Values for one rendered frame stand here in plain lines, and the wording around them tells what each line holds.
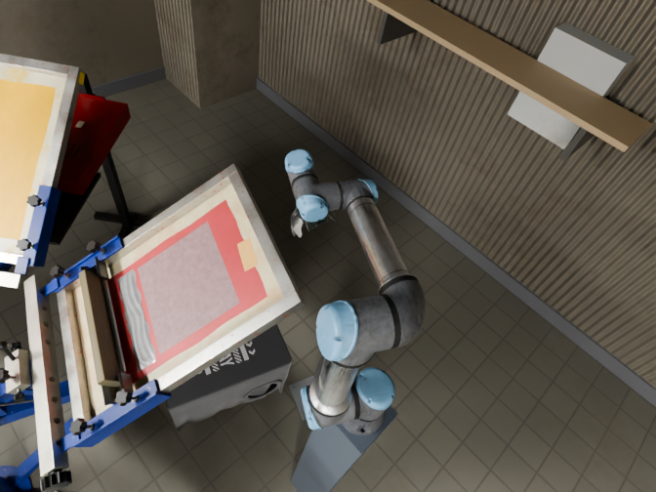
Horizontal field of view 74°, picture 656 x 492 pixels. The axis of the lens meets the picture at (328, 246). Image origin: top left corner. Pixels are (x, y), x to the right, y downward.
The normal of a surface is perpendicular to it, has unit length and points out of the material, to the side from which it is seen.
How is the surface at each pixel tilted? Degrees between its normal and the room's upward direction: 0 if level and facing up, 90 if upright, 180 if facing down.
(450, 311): 0
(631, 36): 90
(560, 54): 90
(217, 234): 32
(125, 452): 0
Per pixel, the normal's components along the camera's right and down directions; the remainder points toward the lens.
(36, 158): 0.09, -0.11
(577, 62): -0.72, 0.47
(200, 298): -0.35, -0.39
